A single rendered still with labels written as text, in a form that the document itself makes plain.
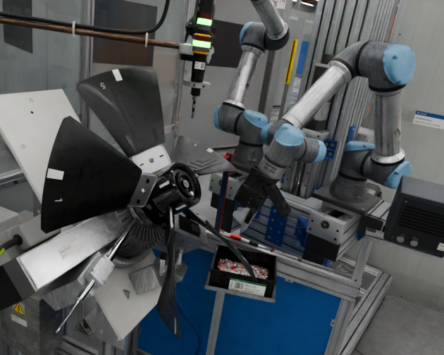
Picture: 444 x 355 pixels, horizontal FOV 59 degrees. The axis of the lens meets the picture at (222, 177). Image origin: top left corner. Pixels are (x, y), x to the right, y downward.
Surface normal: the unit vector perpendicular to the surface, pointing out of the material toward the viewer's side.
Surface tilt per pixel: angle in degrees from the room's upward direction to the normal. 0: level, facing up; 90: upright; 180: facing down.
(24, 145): 50
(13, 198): 90
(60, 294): 102
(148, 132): 58
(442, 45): 90
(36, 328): 90
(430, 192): 15
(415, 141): 90
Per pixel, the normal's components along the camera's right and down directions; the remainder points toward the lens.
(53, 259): 0.80, -0.40
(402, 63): 0.53, 0.25
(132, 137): 0.22, -0.10
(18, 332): -0.38, 0.26
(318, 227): -0.58, 0.20
